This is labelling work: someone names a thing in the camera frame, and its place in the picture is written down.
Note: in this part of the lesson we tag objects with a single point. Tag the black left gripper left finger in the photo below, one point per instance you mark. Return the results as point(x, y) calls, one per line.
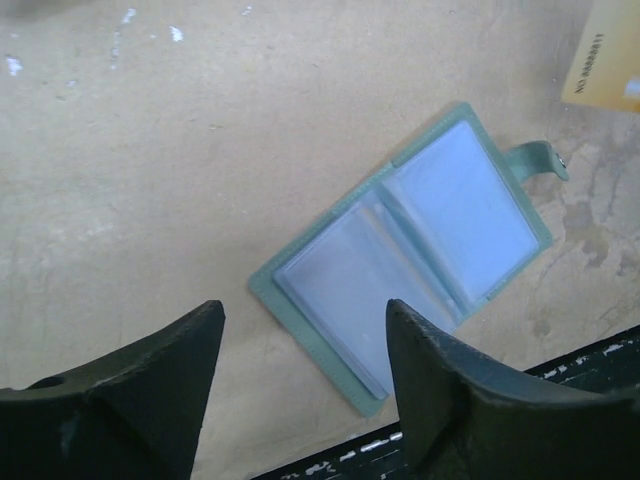
point(135, 413)

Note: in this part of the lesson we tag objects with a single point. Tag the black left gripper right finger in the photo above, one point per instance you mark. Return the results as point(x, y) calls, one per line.
point(464, 415)

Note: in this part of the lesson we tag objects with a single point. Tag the green leather card holder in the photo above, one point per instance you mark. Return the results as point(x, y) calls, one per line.
point(443, 225)

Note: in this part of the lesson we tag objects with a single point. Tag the gold credit card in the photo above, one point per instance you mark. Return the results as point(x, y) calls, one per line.
point(605, 69)

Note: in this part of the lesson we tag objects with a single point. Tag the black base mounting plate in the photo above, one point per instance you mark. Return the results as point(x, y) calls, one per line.
point(606, 365)

